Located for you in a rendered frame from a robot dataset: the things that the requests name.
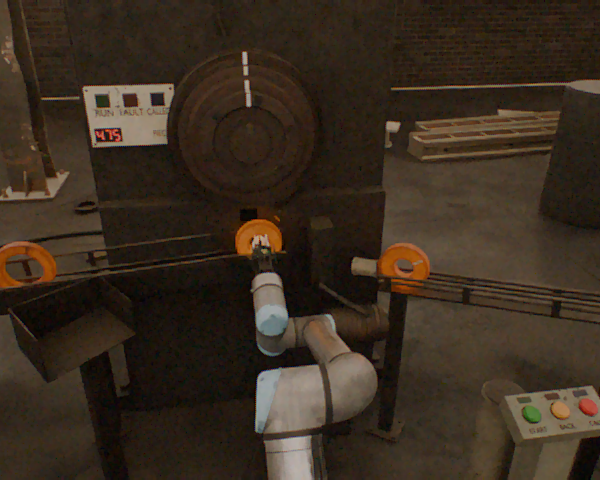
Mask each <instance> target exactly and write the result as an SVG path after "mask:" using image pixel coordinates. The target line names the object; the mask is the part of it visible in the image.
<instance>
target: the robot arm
mask: <svg viewBox="0 0 600 480"><path fill-rule="evenodd" d="M259 241H260V244H261V246H260V244H259ZM272 248H273V250H272V249H271V246H270V245H269V244H268V242H267V235H265V238H263V237H262V236H257V237H256V238H255V236H254V241H253V243H252V245H251V249H250V251H249V252H248V262H249V265H251V270H252V271H254V273H256V275H255V277H254V279H253V281H252V289H251V290H250V292H251V293H253V301H254V308H255V322H256V341H257V345H258V348H259V349H260V351H261V352H263V353H264V354H266V355H269V356H277V355H280V354H281V353H283V352H284V351H285V349H287V348H296V347H305V346H308V348H309V350H310V352H311V353H312V355H313V357H314V359H315V361H316V362H317V364H318V365H314V366H305V367H297V368H287V369H282V368H279V369H278V370H266V371H263V372H261V373H260V374H259V376H258V378H257V393H256V420H255V432H256V433H259V434H262V433H263V439H264V443H265V446H266V457H267V468H268V479H269V480H327V479H326V470H325V462H324V454H323V446H322V427H321V426H322V425H326V424H333V423H338V422H342V421H345V420H347V419H350V418H352V417H354V416H356V415H358V414H359V413H361V412H362V411H363V410H365V409H366V408H367V407H368V404H369V403H370V402H371V400H372V399H373V397H374V394H375V392H376V388H377V376H376V372H375V370H374V369H373V367H372V365H371V364H370V363H369V362H368V359H366V358H365V357H364V356H362V355H360V354H358V353H354V352H351V351H350V349H349V348H348V347H347V346H346V345H345V344H344V342H343V341H342V340H341V339H340V338H339V337H338V335H337V334H336V329H335V324H334V320H333V318H332V316H331V315H329V314H320V315H312V316H303V317H294V318H289V316H288V312H287V309H286V304H285V299H284V293H283V286H282V280H281V278H280V277H279V276H278V275H277V274H276V273H275V272H273V270H274V269H275V268H276V265H275V263H277V260H276V253H275V247H274V243H273V245H272Z"/></svg>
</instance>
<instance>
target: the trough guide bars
mask: <svg viewBox="0 0 600 480"><path fill-rule="evenodd" d="M398 269H399V270H400V271H407V272H413V271H414V269H413V268H405V267H398ZM429 274H430V275H437V276H445V277H452V278H460V279H467V281H461V280H454V279H446V278H439V277H431V276H428V277H427V279H426V280H424V279H416V278H409V277H401V276H394V275H387V274H378V277H381V278H384V280H383V279H379V280H378V283H384V293H389V294H391V284H392V285H399V286H406V287H413V288H420V289H427V290H433V291H439V292H446V293H453V294H460V295H462V305H468V306H470V296H474V297H481V298H488V299H495V300H501V301H508V302H515V303H522V304H529V305H536V306H543V307H550V308H552V311H551V317H553V318H560V310H561V309H564V310H577V311H584V312H591V313H598V314H600V310H594V309H587V308H580V307H572V306H566V305H561V303H566V304H572V305H580V306H587V307H594V308H600V304H597V303H600V299H595V298H587V297H580V296H572V295H565V294H562V292H565V293H572V294H580V295H587V296H595V297H600V293H597V292H589V291H582V290H574V289H566V288H559V287H551V286H544V285H536V284H528V283H520V282H512V281H505V280H497V279H490V278H482V277H474V276H467V275H459V274H451V273H443V272H435V271H430V273H429ZM391 279H395V280H403V281H410V282H417V283H424V284H431V285H438V286H445V287H452V288H459V289H463V291H460V290H453V289H446V288H439V287H432V286H426V285H419V284H412V283H404V282H397V281H391ZM430 280H433V281H430ZM474 280H475V281H483V282H490V283H497V284H505V285H512V286H520V287H527V288H535V289H543V290H550V291H554V293H551V292H543V291H536V290H528V289H520V288H513V287H505V286H498V285H491V284H484V283H476V282H474ZM437 281H440V282H437ZM445 282H447V283H445ZM452 283H455V284H452ZM459 284H462V285H459ZM474 286H477V287H474ZM481 287H484V288H481ZM489 288H492V289H489ZM496 289H498V290H496ZM502 290H505V291H502ZM474 291H481V292H488V293H495V294H501V295H509V296H516V297H523V298H530V299H537V300H545V301H552V303H553V304H552V303H545V302H538V301H531V300H524V299H516V298H509V297H502V296H496V295H489V294H482V293H475V292H474ZM510 291H513V292H510ZM517 292H520V293H517ZM525 293H528V294H525ZM532 294H535V295H532ZM539 295H542V296H539ZM547 296H550V297H547ZM561 298H564V299H561ZM568 299H571V300H568ZM575 300H578V301H575ZM582 301H586V302H582ZM590 302H593V303H590Z"/></svg>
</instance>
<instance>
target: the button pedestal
mask: <svg viewBox="0 0 600 480"><path fill-rule="evenodd" d="M580 389H585V390H586V392H587V394H588V395H584V396H576V397H574V395H573V393H572V390H580ZM557 392H558V393H559V395H560V397H561V399H553V400H547V399H546V397H545V395H544V394H549V393H557ZM524 396H530V398H531V400H532V402H529V403H521V404H518V401H517V399H516V397H524ZM583 398H588V399H591V400H592V401H594V402H595V404H596V405H597V408H598V410H597V412H596V413H595V414H594V415H588V414H586V413H584V412H583V411H582V410H581V408H580V406H579V402H580V401H581V400H582V399H583ZM555 402H562V403H564V404H566V405H567V406H568V408H569V410H570V415H569V416H568V417H567V418H565V419H561V418H559V417H557V416H556V415H555V414H554V413H553V411H552V405H553V404H554V403H555ZM528 405H531V406H534V407H536V408H537V409H538V410H539V411H540V413H541V418H540V420H539V421H538V422H535V423H533V422H530V421H528V420H527V419H526V418H525V417H524V415H523V409H524V408H525V407H526V406H528ZM499 407H500V412H501V414H502V416H503V418H504V421H505V423H506V425H507V428H508V430H509V432H510V435H511V437H512V439H513V442H514V443H515V445H516V447H520V446H521V450H520V454H519V458H518V461H517V465H516V469H515V472H514V476H513V480H567V478H568V475H569V472H570V469H571V466H572V460H573V457H574V454H575V451H576V448H577V445H578V443H579V440H580V439H584V438H592V437H599V436H600V399H599V397H598V395H597V393H596V392H595V390H594V388H593V386H583V387H575V388H568V389H560V390H551V391H543V392H535V393H527V394H519V395H510V396H504V397H503V399H502V400H501V402H500V403H499Z"/></svg>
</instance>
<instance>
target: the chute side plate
mask: <svg viewBox="0 0 600 480"><path fill-rule="evenodd" d="M276 260H277V263H275V265H276V268H275V269H274V270H281V269H283V277H288V275H287V254H282V255H276ZM230 265H231V268H230ZM255 275H256V273H254V271H252V270H251V265H249V262H248V257H243V258H230V262H229V259H222V260H215V261H208V262H201V263H194V264H187V265H180V266H174V267H168V268H161V269H154V270H147V271H140V272H133V273H126V274H119V275H113V276H106V277H102V278H104V279H105V280H106V281H107V282H109V283H110V284H111V285H112V286H113V287H114V288H115V289H117V290H118V291H119V292H120V293H122V294H123V295H124V296H125V297H132V296H139V295H146V294H153V293H159V292H166V291H173V290H179V289H185V288H192V287H199V286H206V285H212V284H219V283H226V282H233V281H244V280H253V279H254V277H255ZM80 281H83V280H78V281H71V282H64V283H57V284H50V285H44V286H37V287H30V288H23V289H16V290H9V291H2V292H0V315H6V314H9V311H8V309H9V308H12V307H14V306H17V305H20V304H22V303H25V302H28V301H30V300H33V299H36V298H38V297H41V296H44V295H45V294H48V293H51V292H54V291H56V290H59V289H62V288H64V287H67V286H70V285H72V284H75V283H78V282H80Z"/></svg>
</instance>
